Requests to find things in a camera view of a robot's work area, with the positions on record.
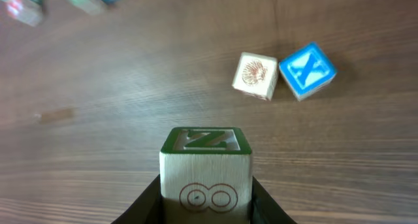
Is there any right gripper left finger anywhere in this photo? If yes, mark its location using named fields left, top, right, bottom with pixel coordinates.
left=112, top=175, right=162, bottom=224

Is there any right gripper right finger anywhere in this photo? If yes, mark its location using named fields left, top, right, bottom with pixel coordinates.
left=249, top=177, right=297, bottom=224

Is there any green N letter block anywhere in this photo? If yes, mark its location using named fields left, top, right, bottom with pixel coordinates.
left=159, top=127, right=253, bottom=224

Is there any blue X letter block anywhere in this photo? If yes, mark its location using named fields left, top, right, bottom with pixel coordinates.
left=278, top=42, right=337, bottom=101

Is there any red side picture block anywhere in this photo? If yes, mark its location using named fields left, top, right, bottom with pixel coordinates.
left=2, top=0, right=44, bottom=27

